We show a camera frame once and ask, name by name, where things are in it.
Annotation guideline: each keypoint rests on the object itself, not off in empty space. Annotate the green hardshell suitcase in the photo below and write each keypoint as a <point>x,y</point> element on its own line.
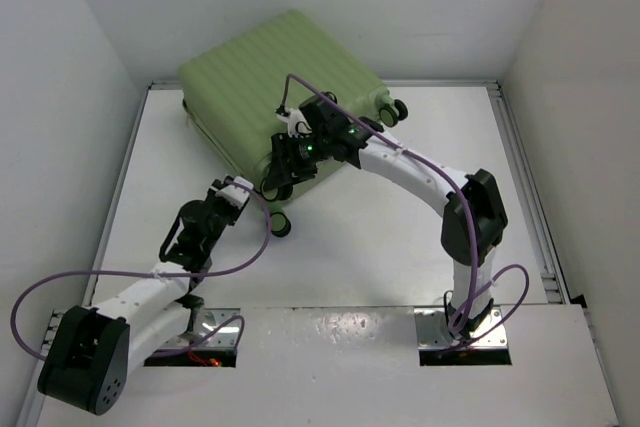
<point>231,93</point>

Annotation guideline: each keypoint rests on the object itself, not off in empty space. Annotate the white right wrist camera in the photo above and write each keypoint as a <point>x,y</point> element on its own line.
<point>295,121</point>

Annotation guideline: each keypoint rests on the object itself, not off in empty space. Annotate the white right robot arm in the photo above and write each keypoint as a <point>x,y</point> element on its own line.
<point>470,205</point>

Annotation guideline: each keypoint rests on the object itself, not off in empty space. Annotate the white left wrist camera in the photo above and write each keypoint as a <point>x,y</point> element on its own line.
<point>234,190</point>

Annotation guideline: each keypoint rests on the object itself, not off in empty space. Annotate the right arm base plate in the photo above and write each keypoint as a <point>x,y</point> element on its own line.
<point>433,334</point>

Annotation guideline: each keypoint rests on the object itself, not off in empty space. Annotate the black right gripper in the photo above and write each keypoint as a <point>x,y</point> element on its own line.
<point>286,171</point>

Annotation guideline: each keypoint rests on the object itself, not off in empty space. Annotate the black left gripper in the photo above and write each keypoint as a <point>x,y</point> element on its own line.
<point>212,197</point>

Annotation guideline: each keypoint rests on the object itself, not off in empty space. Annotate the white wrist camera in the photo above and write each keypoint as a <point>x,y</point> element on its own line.
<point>295,121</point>
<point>234,190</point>

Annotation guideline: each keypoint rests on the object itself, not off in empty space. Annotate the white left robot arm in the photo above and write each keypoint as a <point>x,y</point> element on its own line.
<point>96,348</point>

